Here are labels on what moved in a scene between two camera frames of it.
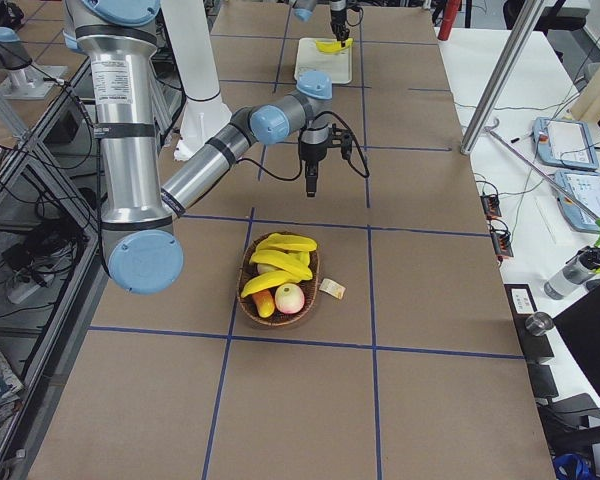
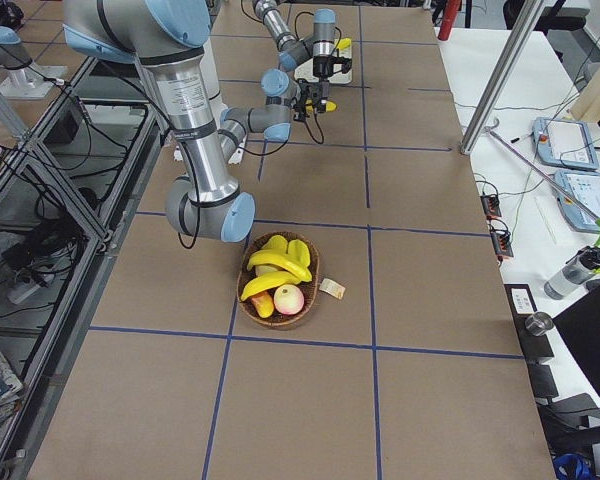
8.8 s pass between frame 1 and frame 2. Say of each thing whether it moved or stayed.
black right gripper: moved
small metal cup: stayed
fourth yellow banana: stayed
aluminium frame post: stayed
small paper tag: stayed
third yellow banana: stayed
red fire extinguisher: stayed
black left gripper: moved
